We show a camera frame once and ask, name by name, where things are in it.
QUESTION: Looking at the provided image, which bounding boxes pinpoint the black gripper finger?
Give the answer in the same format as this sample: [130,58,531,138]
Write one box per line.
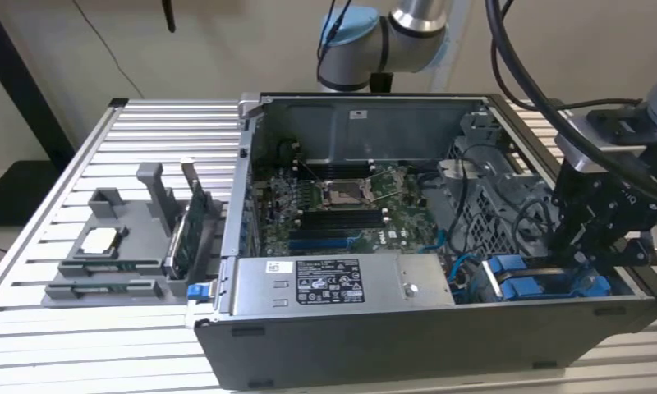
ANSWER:
[545,203,601,271]
[598,229,657,268]

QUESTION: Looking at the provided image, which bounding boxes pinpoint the grey disk bay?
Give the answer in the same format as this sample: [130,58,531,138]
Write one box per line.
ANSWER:
[479,252,635,304]

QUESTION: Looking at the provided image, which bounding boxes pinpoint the black RAM slot bank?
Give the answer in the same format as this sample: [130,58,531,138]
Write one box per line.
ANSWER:
[298,208,389,242]
[293,158,377,181]

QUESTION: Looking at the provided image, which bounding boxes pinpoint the blue expansion slot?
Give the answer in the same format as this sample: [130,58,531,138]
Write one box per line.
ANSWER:
[287,239,363,252]

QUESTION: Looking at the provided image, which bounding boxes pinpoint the perforated metal drive cage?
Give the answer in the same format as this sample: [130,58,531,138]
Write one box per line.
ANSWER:
[421,135,559,263]

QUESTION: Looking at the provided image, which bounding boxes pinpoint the green motherboard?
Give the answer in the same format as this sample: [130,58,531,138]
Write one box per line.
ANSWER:
[250,163,445,258]

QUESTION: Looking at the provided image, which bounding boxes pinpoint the silver power supply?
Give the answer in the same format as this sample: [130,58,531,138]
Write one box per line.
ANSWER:
[227,252,454,318]

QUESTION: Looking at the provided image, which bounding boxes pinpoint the metal socket cover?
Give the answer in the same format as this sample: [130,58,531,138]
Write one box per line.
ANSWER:
[363,167,410,201]

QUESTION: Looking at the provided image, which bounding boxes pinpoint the CPU socket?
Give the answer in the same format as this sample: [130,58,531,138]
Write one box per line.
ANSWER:
[319,179,363,207]

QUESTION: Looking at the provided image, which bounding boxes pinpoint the black power supply label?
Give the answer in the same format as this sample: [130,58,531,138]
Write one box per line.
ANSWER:
[294,258,365,305]

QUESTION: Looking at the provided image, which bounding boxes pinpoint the black open PC case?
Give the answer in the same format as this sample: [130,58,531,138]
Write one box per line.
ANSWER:
[185,90,657,391]

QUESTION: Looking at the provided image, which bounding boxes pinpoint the thin locking lever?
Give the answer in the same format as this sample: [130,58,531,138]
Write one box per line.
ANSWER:
[298,161,329,185]

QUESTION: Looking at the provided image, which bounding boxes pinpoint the grey parts rack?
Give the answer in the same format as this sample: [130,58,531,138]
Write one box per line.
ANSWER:
[39,162,231,308]

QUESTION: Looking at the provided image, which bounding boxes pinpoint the silver CPU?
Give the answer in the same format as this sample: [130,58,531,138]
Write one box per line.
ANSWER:
[79,228,122,254]

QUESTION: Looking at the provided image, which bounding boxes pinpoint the black hanging rod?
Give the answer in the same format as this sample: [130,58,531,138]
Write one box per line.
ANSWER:
[161,0,177,34]

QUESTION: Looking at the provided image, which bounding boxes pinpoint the black floor base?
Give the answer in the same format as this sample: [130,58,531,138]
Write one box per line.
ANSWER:
[0,159,62,227]

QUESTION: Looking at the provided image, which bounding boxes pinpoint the black slanted beam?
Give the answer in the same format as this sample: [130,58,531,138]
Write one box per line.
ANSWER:
[0,0,78,165]

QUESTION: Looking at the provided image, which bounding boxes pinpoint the blue carrier handle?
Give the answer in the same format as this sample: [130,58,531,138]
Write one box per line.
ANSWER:
[501,277,543,300]

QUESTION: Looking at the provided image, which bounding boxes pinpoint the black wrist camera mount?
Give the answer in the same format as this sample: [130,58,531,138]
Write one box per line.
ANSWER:
[586,107,657,146]

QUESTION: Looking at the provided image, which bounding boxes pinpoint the blue wire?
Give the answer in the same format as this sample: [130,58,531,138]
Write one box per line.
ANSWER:
[425,229,475,297]

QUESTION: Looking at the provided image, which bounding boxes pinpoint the black wire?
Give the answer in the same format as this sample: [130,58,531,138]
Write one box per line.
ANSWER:
[446,143,554,258]

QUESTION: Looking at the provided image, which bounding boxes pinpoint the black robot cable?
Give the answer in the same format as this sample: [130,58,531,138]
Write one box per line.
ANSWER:
[317,0,657,208]

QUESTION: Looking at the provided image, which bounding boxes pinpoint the graphics card with bracket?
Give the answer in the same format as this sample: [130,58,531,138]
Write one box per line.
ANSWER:
[162,158,215,281]

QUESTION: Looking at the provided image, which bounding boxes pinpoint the thin black wall cable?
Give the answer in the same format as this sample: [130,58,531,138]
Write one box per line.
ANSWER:
[73,0,143,99]

